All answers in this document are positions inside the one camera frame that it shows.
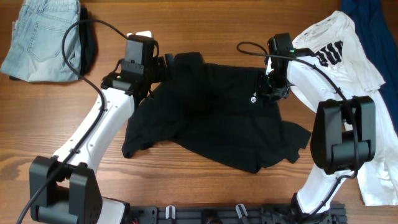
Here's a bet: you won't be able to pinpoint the black t-shirt with logo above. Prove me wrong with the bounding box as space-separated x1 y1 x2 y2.
122 52 311 174

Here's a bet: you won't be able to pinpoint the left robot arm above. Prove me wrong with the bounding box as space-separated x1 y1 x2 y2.
27 31 165 223

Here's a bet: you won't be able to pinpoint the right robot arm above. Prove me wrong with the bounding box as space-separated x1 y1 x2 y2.
256 33 376 220

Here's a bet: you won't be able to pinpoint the white t-shirt black lettering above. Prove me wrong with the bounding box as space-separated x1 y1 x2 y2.
292 11 397 206

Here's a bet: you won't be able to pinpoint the black folded garment under jeans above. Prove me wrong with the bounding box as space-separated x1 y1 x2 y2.
9 5 97 81

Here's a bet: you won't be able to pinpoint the navy blue garment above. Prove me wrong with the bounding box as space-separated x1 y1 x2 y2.
340 0 397 131

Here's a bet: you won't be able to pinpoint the light blue folded jeans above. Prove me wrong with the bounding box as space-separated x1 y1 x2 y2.
1 0 80 82

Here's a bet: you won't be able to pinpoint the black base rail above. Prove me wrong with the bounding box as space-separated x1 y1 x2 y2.
124 203 348 224

